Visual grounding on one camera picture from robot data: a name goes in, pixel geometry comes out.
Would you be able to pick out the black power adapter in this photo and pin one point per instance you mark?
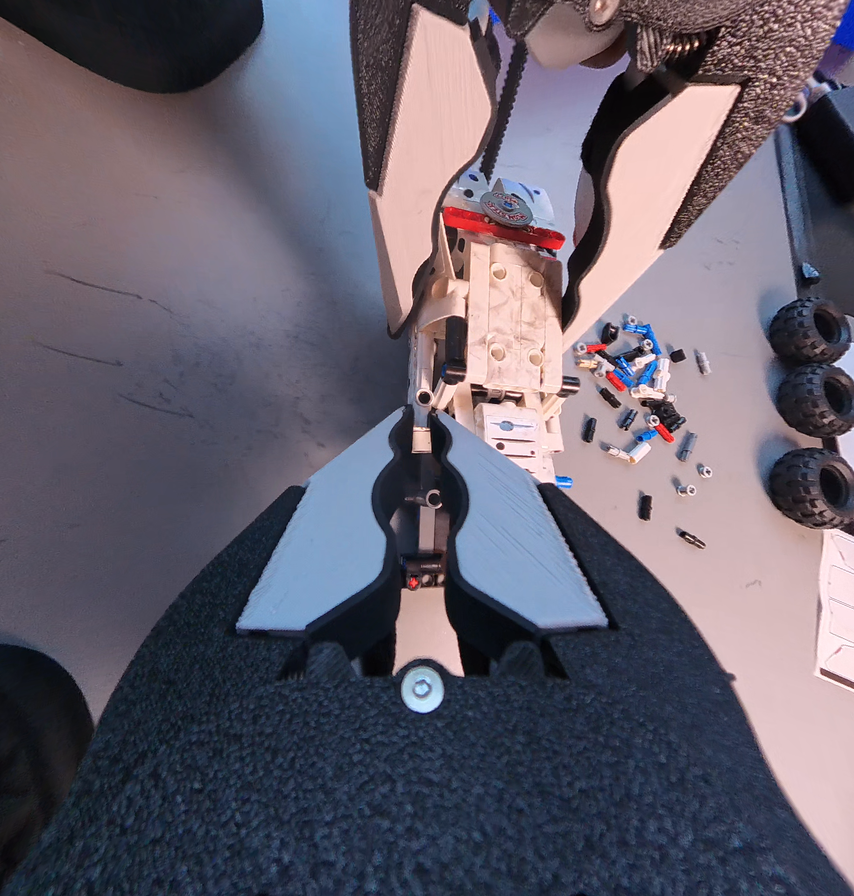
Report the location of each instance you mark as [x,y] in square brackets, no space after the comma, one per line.
[840,133]

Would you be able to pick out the white sticker sheet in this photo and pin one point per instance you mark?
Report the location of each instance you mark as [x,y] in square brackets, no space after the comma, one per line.
[847,616]

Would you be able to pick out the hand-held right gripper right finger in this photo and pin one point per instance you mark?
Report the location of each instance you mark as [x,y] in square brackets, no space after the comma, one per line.
[525,546]

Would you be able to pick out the black desk mat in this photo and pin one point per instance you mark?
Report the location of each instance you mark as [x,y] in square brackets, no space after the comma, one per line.
[819,238]

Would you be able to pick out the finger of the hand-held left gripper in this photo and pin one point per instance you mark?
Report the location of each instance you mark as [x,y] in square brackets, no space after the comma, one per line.
[658,168]
[427,154]

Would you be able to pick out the loose small building parts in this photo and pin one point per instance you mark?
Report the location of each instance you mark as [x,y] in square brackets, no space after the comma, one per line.
[637,367]

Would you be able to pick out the white brick-built truck model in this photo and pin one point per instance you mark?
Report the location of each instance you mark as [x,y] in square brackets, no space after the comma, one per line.
[504,308]

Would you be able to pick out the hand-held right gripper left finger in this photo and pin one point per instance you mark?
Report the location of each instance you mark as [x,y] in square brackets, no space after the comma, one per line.
[322,553]

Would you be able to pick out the black knobby toy tyre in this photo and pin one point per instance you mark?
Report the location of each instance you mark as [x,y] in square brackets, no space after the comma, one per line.
[809,329]
[815,486]
[819,399]

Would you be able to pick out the grey desk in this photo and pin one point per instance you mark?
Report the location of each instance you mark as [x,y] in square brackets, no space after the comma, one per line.
[161,350]

